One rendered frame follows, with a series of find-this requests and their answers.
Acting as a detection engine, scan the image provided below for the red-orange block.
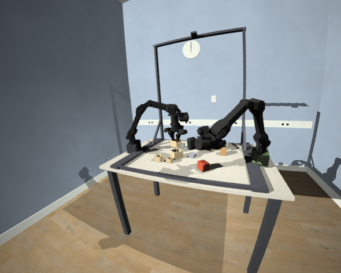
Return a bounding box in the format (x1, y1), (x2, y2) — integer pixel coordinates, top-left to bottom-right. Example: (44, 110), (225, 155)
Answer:
(198, 160), (210, 172)

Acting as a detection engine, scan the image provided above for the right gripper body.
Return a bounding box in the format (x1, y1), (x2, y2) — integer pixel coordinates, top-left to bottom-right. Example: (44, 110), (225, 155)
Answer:
(164, 122), (187, 135)

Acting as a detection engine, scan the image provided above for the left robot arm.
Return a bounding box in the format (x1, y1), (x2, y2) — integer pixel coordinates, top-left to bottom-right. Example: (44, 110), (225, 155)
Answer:
(195, 98), (271, 154)

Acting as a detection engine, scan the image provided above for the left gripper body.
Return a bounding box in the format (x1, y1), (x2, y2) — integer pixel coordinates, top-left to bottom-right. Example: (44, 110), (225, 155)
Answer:
(187, 137), (196, 150)

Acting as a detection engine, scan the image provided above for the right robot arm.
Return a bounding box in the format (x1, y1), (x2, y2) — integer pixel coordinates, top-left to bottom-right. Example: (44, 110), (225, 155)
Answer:
(126, 100), (189, 145)

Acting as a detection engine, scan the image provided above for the tan cardboard cube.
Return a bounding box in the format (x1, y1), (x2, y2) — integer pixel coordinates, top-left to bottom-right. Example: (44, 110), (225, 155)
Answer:
(220, 147), (227, 156)

